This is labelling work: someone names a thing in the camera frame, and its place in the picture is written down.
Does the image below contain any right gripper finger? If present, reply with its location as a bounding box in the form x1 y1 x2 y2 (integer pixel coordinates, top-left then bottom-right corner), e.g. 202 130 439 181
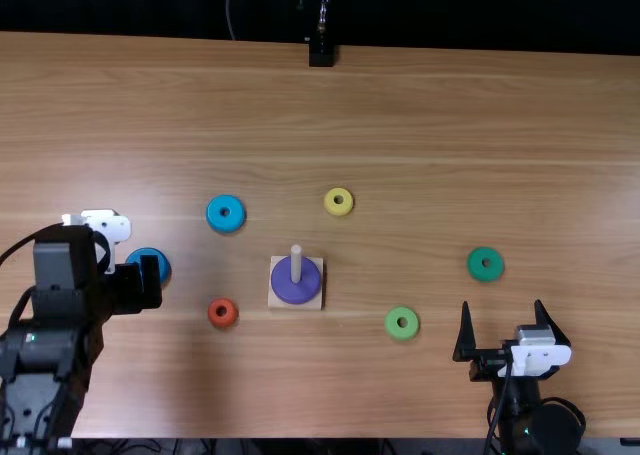
452 300 476 362
533 298 571 349

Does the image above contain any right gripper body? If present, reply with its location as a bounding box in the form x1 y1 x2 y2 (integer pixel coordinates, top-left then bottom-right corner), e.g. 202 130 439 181
452 345 561 384

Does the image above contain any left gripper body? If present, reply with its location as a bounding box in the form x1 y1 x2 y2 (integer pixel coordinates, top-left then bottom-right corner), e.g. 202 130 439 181
102 254 164 321

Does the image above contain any dark blue ring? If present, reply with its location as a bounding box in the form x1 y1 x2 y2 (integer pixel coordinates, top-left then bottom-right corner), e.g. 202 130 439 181
124 247 172 289

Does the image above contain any wooden peg base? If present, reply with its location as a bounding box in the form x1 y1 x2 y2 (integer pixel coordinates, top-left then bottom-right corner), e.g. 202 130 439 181
267 244 327 312

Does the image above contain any black clamp stand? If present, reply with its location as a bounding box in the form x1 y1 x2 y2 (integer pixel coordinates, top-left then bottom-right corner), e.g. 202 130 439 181
298 0 340 69

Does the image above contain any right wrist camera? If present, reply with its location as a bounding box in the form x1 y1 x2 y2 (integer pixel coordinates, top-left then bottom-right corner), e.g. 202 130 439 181
502 324 572 378

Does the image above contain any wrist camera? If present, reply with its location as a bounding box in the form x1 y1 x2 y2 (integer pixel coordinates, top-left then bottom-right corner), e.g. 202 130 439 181
62 209 132 275
502 324 572 378

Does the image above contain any black cable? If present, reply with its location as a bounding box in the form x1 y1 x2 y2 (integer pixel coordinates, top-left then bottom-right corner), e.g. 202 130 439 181
0 223 64 271
482 357 516 455

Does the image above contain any dark green ring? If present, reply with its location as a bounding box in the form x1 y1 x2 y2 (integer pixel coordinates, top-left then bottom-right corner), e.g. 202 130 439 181
466 246 506 284

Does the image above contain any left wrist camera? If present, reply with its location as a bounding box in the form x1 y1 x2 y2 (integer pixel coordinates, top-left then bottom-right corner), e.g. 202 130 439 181
62 209 132 275

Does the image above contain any light green ring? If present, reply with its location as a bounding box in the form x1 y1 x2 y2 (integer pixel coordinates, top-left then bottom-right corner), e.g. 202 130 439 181
383 305 421 342

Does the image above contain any orange ring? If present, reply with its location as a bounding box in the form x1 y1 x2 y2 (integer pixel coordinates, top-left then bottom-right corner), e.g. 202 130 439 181
207 297 240 329

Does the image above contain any light blue ring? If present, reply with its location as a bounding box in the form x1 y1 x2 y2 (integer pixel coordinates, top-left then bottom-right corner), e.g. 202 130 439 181
205 194 248 235

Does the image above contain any purple ring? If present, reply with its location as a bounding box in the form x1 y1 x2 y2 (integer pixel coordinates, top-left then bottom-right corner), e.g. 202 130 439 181
270 254 323 306

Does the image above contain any yellow ring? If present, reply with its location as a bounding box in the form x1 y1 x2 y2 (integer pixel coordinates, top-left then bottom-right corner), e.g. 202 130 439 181
323 187 355 220

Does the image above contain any grey cable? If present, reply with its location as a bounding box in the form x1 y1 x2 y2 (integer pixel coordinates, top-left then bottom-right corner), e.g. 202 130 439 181
225 0 242 41

